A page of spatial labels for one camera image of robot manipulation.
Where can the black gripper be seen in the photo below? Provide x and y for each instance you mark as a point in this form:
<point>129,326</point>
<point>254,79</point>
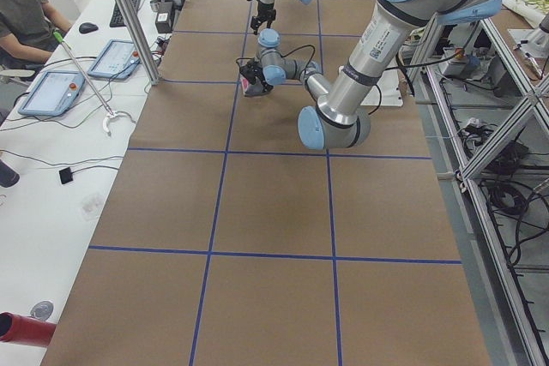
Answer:
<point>256,81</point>
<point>264,12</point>

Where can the pink towel with grey back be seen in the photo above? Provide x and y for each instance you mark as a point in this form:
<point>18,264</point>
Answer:
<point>255,89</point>

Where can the black power adapter box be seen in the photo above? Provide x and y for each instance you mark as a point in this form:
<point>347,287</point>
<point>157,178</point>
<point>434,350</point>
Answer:
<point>164,17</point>

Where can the far teach pendant tablet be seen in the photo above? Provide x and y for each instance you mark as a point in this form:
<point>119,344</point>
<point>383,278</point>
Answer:
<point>117,61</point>

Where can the teach pendant tablet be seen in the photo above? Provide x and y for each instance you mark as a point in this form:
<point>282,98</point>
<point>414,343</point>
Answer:
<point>53,94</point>
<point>117,61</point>

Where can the reacher grabber stick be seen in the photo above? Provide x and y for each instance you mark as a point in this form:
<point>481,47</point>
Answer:
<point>110,113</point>

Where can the black computer mouse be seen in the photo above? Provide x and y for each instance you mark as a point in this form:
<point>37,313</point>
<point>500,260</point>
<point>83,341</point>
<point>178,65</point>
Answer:
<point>87,27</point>

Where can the near teach pendant tablet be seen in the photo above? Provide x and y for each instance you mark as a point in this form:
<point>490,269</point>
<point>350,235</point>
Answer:
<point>53,94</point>

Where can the small black square pad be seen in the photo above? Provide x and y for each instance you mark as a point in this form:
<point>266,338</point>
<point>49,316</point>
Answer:
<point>66,175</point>

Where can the seated person in grey shirt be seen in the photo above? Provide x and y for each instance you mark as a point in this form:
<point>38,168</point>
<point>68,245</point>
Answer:
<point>27,32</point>

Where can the round metal desk grommet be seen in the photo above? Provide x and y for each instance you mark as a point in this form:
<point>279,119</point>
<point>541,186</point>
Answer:
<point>42,310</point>

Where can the red cylinder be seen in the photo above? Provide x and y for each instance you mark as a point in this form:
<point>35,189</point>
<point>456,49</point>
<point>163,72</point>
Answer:
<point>24,330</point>

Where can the aluminium frame post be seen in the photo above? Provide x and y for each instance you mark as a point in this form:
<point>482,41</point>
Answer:
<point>140,42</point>

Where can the aluminium frame rack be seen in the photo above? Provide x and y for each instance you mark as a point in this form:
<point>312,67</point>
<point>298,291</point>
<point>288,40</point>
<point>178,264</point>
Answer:
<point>490,95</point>

